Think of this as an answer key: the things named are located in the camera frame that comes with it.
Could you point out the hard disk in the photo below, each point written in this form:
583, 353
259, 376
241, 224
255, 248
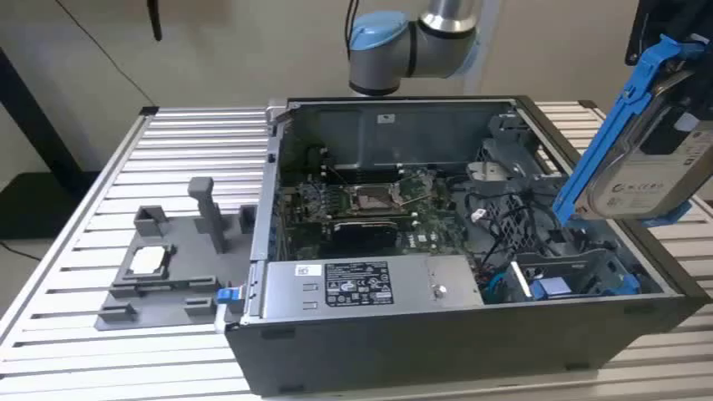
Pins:
629, 188

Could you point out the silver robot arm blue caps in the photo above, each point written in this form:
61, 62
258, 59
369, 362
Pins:
422, 46

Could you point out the metal disk bay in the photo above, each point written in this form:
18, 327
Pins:
590, 261

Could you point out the empty blue disk carrier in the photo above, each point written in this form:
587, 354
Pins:
547, 289

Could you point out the perforated metal drive cage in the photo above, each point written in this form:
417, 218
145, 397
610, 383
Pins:
519, 160

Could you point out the green motherboard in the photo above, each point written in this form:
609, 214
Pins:
437, 240

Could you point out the CPU socket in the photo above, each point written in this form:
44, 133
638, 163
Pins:
370, 201

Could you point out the RAM stick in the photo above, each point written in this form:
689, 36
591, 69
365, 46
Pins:
373, 217

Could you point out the black graphics card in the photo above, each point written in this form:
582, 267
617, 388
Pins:
361, 238

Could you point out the silver power supply unit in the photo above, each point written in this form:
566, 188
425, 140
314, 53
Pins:
355, 288

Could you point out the dark grey PC case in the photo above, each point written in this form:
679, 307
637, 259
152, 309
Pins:
389, 359

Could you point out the blue case latch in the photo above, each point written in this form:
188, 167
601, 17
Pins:
225, 295

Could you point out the silver CPU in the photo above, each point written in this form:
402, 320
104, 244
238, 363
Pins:
146, 260

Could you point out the grey parts rack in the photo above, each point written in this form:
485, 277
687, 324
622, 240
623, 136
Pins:
166, 307

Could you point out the black monitor stand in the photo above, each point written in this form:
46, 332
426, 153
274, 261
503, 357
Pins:
44, 167

